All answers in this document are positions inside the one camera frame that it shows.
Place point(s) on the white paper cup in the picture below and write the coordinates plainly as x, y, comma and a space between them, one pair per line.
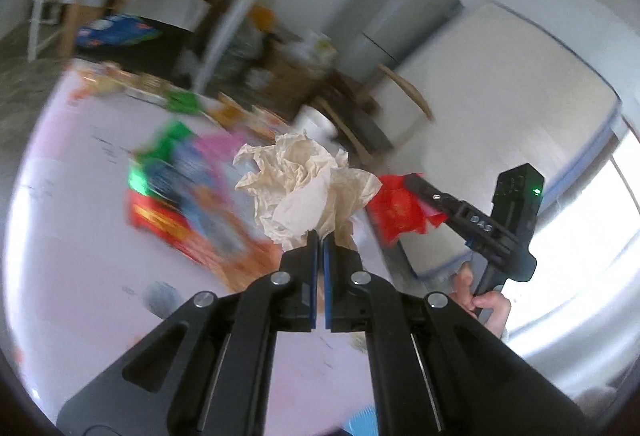
314, 125

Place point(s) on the grey refrigerator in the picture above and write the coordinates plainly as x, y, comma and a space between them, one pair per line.
367, 33

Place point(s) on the red snack wrapper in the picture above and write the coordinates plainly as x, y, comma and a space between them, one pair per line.
395, 211

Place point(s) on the beige paper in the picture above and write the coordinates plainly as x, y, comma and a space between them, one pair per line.
299, 187

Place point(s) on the red noodle packet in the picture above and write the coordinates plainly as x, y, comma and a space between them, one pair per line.
149, 214

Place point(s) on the right hand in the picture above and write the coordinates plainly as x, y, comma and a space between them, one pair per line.
494, 301

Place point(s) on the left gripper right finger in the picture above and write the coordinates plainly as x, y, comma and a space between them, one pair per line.
435, 369

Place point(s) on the blue snack bag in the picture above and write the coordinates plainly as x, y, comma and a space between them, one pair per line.
116, 30

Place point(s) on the orange snack bag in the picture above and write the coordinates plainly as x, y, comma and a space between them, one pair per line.
227, 248

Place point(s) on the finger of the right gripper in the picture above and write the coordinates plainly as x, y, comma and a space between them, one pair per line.
438, 206

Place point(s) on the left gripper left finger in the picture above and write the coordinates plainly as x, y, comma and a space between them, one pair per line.
206, 369

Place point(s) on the white blue mattress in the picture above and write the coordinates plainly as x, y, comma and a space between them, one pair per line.
502, 92

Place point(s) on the blue plastic basket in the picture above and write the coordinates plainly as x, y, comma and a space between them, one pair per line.
362, 423

